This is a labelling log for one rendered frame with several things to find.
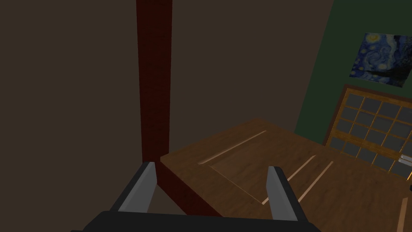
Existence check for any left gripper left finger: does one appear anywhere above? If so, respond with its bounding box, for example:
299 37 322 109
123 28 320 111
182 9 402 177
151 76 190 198
109 161 158 213

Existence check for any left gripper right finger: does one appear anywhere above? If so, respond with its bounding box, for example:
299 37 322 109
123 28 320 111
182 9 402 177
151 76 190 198
266 166 309 222

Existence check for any wooden window with grid panes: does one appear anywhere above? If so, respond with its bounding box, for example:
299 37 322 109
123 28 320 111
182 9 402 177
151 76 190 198
323 84 412 181

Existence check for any blue starry night painting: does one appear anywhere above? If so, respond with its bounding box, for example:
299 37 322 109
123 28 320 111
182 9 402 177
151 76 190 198
349 32 412 88

